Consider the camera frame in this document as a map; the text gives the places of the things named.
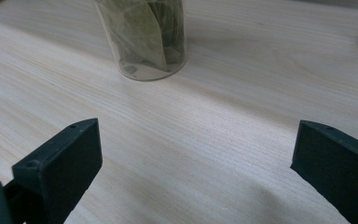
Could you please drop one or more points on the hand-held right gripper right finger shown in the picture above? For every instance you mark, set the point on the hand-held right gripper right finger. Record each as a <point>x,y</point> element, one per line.
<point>341,168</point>

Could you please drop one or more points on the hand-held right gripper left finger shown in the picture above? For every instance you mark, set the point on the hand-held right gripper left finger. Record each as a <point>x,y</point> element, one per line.
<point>62,168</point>

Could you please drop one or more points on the glass jar with pale leaves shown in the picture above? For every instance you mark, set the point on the glass jar with pale leaves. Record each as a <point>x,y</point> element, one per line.
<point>143,37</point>

